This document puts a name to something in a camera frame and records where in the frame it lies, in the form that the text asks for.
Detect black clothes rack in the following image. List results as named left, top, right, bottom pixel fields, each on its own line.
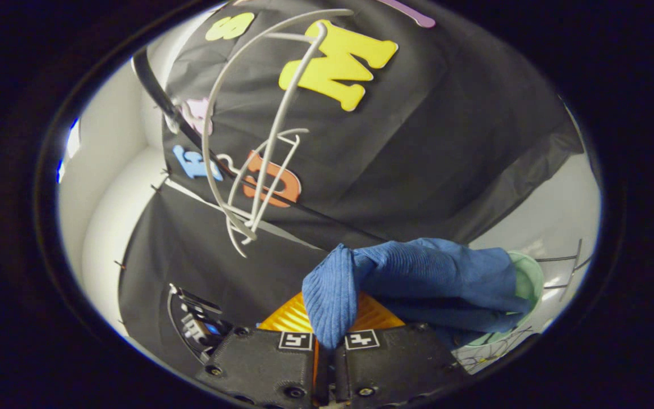
left=132, top=48, right=593, bottom=303

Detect large white clothes hanger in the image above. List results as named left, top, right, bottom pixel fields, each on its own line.
left=202, top=8, right=356, bottom=243

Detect green laundry hamper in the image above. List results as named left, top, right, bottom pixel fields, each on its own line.
left=452, top=250, right=546, bottom=348

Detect blue corduroy jacket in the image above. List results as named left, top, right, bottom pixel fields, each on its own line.
left=303, top=237, right=532, bottom=350

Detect black backdrop cloth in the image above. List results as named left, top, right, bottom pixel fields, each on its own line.
left=118, top=0, right=584, bottom=375

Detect thin floor cables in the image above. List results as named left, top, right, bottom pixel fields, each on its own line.
left=453, top=327, right=539, bottom=375

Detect narrow ceiling light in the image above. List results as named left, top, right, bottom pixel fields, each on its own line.
left=56, top=118, right=82, bottom=183

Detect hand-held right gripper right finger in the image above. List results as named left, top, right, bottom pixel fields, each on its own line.
left=334, top=292, right=465, bottom=409

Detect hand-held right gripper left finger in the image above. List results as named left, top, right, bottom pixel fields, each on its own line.
left=195, top=292, right=328, bottom=409

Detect small white clothes hanger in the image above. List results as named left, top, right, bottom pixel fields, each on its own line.
left=224, top=128, right=310, bottom=259

